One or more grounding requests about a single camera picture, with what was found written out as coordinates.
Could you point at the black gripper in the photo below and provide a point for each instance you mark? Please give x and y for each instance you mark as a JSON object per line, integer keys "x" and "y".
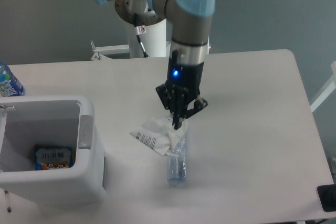
{"x": 185, "y": 77}

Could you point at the white paper wrapper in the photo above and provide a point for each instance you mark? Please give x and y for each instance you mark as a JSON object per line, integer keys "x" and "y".
{"x": 159, "y": 135}

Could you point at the clear plastic bottle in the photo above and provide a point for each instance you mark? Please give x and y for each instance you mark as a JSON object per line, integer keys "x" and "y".
{"x": 177, "y": 165}

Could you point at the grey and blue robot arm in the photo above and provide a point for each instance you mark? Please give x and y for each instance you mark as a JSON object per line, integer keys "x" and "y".
{"x": 191, "y": 21}

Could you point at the white trash can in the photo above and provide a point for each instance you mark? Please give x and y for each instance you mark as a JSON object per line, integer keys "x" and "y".
{"x": 51, "y": 120}

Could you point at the blue snack packet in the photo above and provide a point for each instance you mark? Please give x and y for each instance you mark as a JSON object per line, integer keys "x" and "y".
{"x": 53, "y": 157}

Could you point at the blue labelled water bottle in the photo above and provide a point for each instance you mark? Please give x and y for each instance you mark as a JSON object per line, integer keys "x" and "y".
{"x": 10, "y": 85}

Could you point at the black device at table edge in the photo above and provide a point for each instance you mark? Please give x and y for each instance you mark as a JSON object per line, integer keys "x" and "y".
{"x": 327, "y": 197}

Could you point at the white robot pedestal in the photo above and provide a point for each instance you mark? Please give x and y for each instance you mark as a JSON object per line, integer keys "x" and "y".
{"x": 146, "y": 32}

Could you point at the white frame leg right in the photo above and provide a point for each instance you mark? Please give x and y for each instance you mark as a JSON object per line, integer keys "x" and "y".
{"x": 324, "y": 91}

